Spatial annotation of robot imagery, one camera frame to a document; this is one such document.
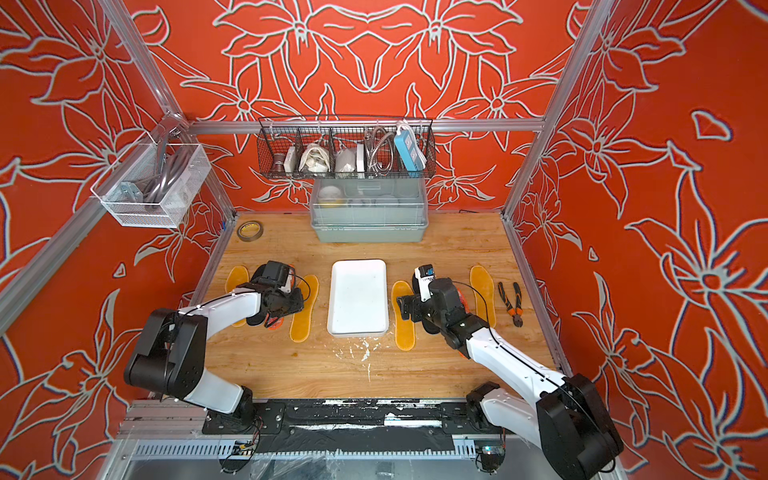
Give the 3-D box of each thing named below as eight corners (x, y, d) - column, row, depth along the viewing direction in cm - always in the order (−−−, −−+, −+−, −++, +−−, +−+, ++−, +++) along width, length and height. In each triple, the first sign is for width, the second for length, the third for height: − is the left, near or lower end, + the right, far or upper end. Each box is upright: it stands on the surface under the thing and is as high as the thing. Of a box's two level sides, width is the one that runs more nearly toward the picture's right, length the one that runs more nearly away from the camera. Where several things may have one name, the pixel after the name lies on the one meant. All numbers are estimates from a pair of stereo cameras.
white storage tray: (324, 336, 89) (322, 333, 87) (333, 263, 106) (332, 259, 104) (388, 336, 89) (388, 333, 87) (387, 263, 106) (387, 259, 104)
